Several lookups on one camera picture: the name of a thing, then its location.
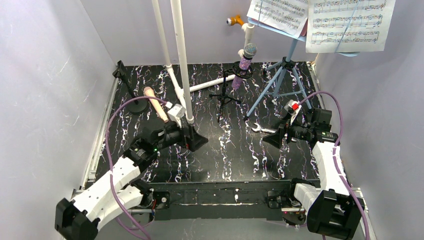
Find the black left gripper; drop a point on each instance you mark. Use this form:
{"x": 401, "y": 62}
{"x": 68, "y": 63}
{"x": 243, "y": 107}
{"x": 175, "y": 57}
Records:
{"x": 188, "y": 139}

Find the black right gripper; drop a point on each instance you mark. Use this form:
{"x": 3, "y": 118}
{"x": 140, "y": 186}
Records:
{"x": 284, "y": 134}

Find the black round-base microphone stand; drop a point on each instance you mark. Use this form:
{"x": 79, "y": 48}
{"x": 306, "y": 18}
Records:
{"x": 136, "y": 107}

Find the pink toy microphone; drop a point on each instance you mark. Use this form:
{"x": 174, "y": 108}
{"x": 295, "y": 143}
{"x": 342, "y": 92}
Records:
{"x": 148, "y": 91}

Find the purple glitter microphone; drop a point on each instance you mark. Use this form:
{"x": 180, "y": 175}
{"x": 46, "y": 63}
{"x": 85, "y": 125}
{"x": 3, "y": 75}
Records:
{"x": 242, "y": 70}

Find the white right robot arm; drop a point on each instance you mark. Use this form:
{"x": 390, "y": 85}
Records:
{"x": 329, "y": 207}

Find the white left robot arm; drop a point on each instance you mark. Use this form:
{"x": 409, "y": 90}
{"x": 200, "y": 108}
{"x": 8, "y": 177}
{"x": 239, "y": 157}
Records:
{"x": 121, "y": 189}

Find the silver open-end wrench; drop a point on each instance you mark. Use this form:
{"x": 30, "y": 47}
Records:
{"x": 258, "y": 128}

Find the blue tripod music stand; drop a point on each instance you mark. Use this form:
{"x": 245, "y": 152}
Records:
{"x": 282, "y": 67}

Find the left sheet music page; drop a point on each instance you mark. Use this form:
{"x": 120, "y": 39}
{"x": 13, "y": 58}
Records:
{"x": 289, "y": 16}

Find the sheet music page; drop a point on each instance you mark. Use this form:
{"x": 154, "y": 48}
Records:
{"x": 348, "y": 26}
{"x": 289, "y": 16}

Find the orange pipe valve fitting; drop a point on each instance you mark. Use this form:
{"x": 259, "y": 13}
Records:
{"x": 235, "y": 20}

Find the right sheet music page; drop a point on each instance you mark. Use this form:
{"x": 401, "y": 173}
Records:
{"x": 348, "y": 26}

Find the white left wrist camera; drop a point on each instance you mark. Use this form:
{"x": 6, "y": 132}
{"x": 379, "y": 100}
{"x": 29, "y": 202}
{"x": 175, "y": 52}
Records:
{"x": 175, "y": 113}

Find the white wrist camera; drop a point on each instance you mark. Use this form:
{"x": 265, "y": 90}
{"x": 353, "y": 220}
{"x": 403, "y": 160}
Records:
{"x": 175, "y": 113}
{"x": 292, "y": 110}

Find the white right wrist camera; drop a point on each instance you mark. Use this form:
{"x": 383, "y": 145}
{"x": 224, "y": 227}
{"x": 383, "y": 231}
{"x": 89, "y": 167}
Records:
{"x": 292, "y": 110}

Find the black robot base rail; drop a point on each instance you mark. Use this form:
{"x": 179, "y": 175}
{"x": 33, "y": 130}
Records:
{"x": 226, "y": 200}

